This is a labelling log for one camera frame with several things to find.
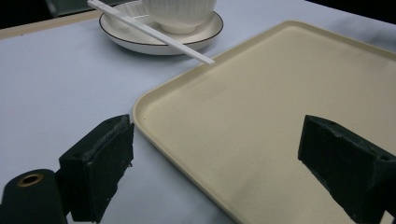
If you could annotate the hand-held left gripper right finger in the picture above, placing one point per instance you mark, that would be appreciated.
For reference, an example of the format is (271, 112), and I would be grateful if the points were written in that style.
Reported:
(348, 165)

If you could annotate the pale blue tablecloth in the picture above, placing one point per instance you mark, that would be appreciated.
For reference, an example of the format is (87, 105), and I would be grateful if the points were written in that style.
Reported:
(62, 93)

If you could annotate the white chopstick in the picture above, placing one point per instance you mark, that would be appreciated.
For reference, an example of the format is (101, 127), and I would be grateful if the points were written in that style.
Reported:
(155, 32)

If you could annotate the white plate with dark rim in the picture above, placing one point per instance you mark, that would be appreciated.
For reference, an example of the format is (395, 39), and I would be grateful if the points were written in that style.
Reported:
(130, 35)

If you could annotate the white ribbed bowl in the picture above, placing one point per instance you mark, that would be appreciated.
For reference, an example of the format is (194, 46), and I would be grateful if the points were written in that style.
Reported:
(177, 15)

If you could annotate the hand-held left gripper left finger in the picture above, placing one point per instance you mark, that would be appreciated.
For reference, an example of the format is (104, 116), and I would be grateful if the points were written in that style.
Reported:
(93, 174)

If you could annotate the beige plastic tray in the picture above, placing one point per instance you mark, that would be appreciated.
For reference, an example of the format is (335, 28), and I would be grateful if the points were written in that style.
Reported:
(249, 109)

